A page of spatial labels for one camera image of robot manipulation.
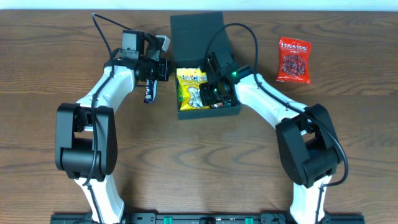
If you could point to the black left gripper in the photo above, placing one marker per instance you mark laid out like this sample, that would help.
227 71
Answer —
150 82

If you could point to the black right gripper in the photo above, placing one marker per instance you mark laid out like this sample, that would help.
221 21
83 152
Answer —
206 98

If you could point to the dark purple chocolate bar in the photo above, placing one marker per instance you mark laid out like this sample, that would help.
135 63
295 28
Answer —
151 90

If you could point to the yellow Hacks candy bag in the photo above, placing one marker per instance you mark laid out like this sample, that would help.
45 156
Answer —
189 79

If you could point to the dark green box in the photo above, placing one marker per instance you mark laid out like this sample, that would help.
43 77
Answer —
191 34

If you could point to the red Hacks candy bag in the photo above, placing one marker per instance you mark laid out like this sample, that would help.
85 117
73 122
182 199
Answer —
293 63

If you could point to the green Haribo worms bag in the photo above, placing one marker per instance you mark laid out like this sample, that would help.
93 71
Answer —
180 95

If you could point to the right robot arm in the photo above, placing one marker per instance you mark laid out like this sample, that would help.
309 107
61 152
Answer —
308 146

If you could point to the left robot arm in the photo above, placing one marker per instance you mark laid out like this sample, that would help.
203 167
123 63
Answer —
86 145

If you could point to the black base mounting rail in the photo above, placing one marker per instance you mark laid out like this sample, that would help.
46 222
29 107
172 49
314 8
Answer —
151 218

